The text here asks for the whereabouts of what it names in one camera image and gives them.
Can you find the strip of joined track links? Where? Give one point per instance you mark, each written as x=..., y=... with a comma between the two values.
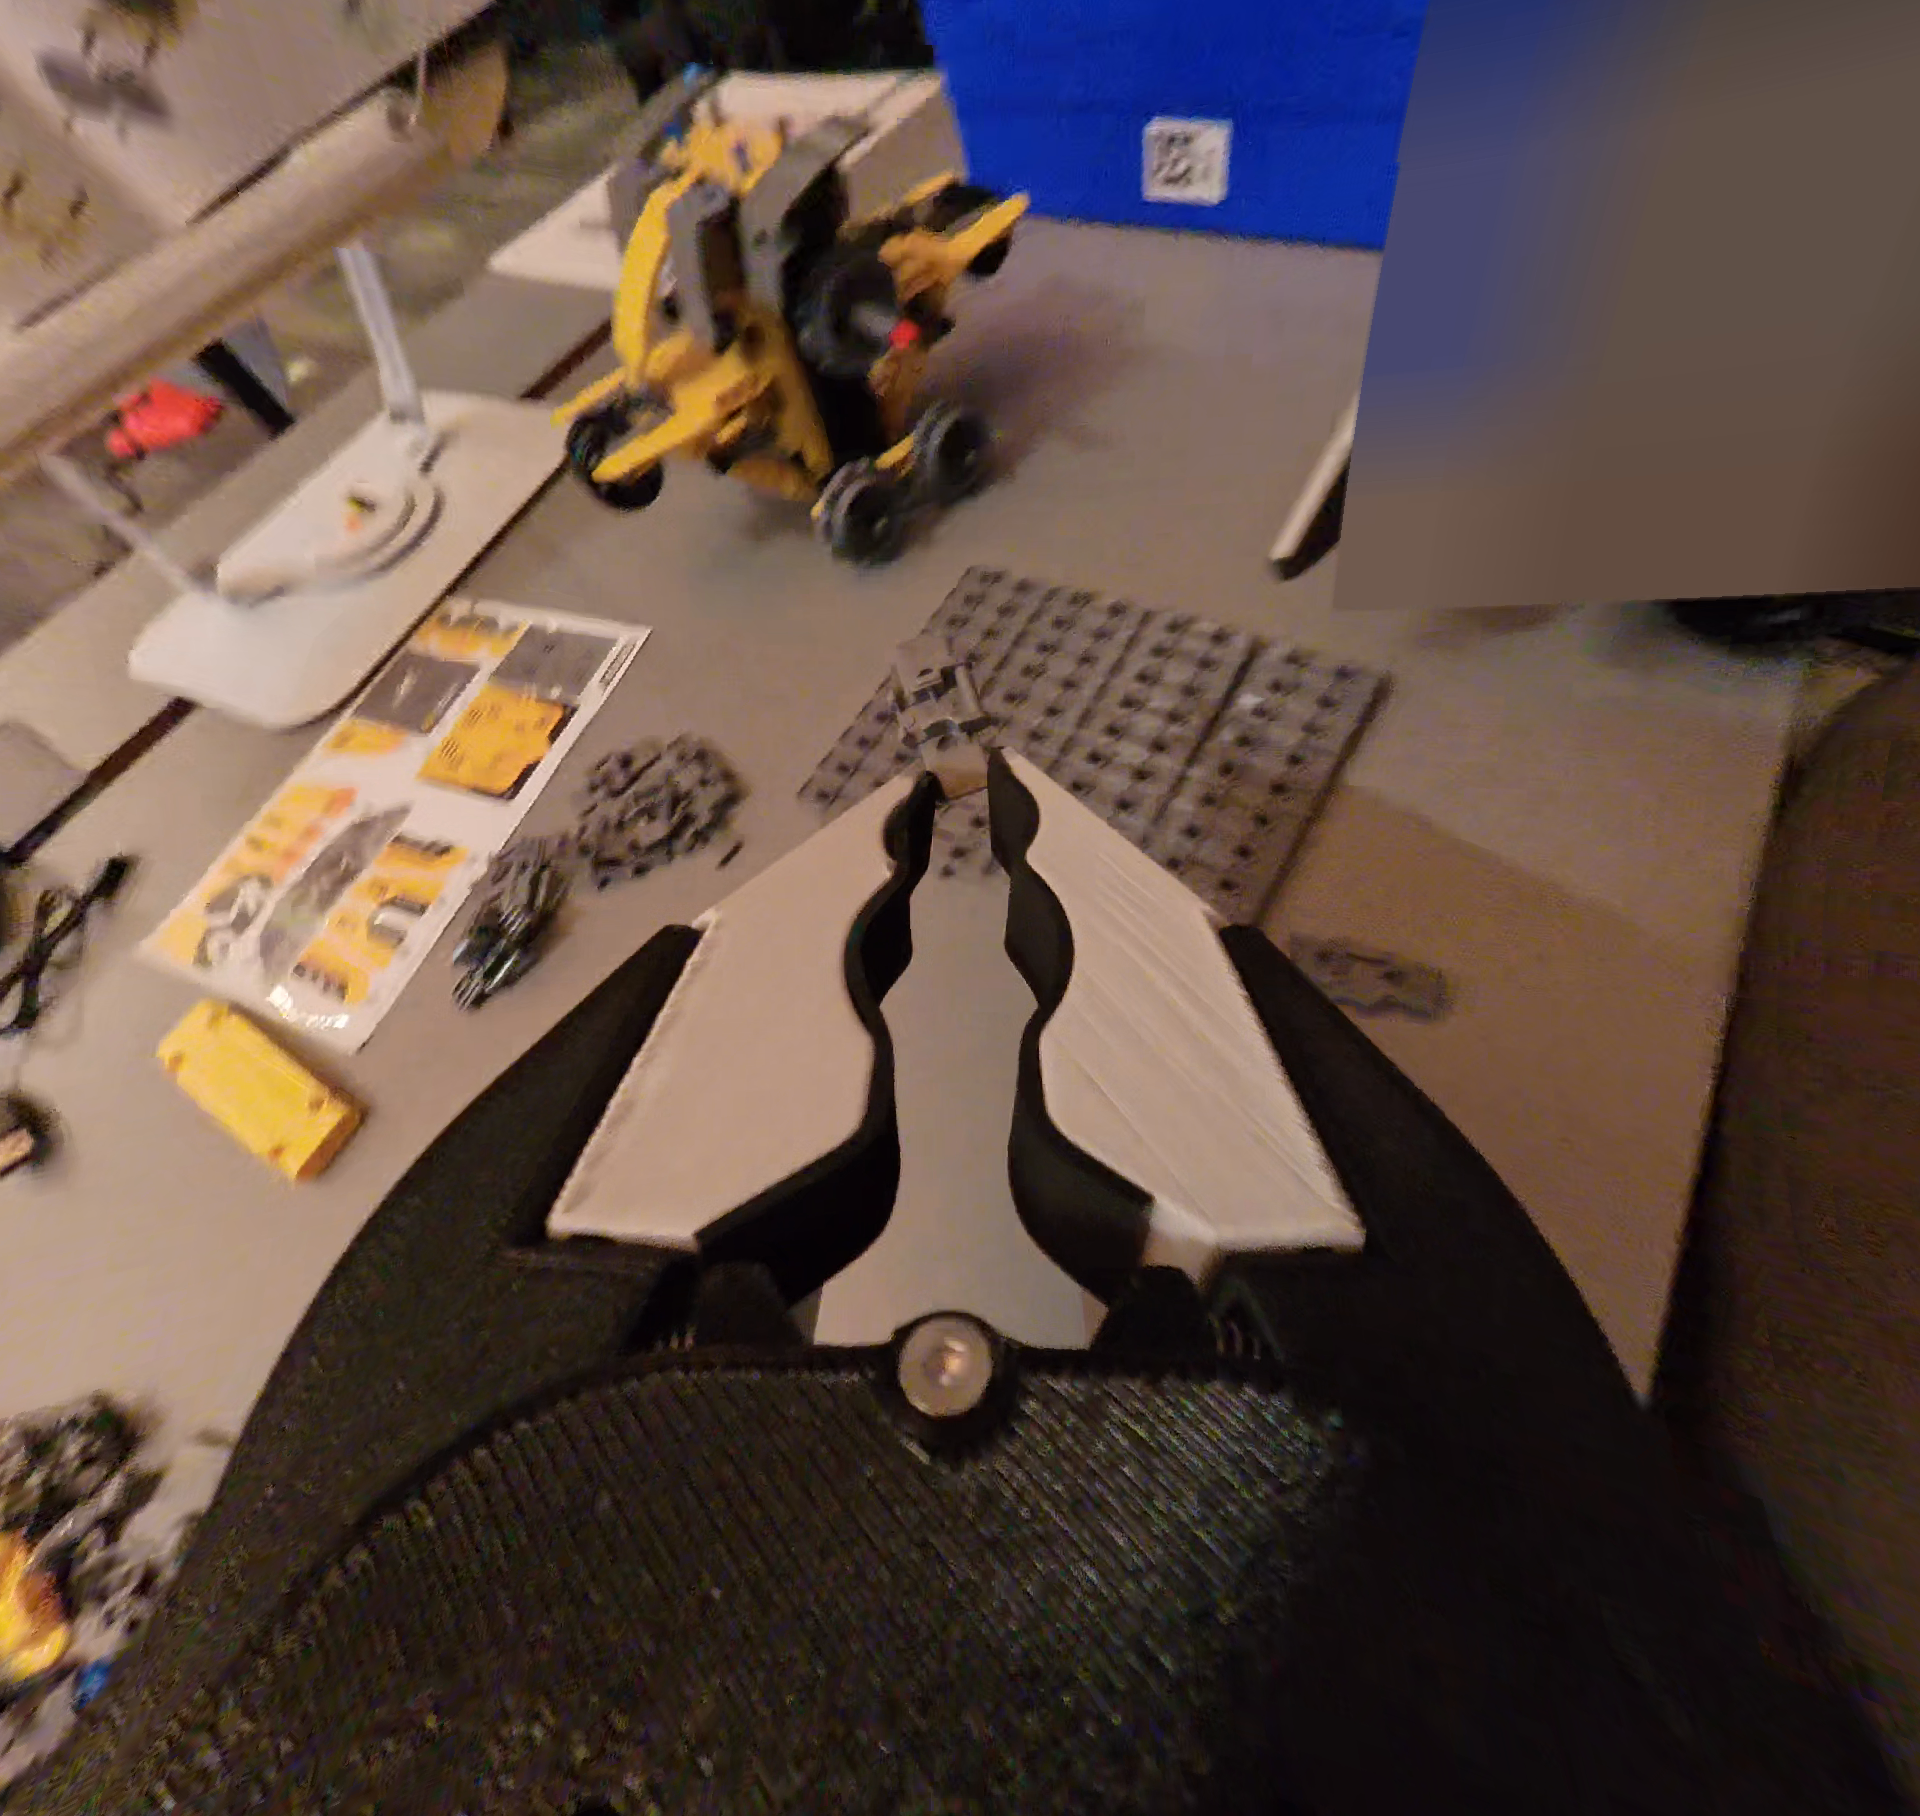
x=1275, y=782

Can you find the yellow black sticker sheet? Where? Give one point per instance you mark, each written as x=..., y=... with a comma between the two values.
x=376, y=825

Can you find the dark grey plastic track link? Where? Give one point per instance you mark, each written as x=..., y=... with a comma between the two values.
x=1365, y=980
x=942, y=705

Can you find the open instruction booklet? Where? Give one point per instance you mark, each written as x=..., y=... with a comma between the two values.
x=179, y=46

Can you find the mat of joined track links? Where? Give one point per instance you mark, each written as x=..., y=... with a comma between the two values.
x=1080, y=691

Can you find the yellow toy beam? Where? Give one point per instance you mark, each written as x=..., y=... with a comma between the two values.
x=256, y=1090

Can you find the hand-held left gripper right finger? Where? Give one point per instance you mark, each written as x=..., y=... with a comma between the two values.
x=1201, y=1096

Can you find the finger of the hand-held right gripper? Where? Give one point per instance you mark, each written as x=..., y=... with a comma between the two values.
x=1320, y=498

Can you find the blue storage bin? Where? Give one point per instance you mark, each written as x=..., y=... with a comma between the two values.
x=1141, y=62

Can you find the pile of track links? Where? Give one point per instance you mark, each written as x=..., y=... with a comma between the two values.
x=643, y=811

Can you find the yellow black toy vehicle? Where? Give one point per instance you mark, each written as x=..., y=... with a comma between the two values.
x=750, y=331

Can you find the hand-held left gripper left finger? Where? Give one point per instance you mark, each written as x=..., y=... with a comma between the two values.
x=721, y=1080

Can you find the pile of yellow black parts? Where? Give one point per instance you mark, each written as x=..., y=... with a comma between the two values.
x=60, y=1518

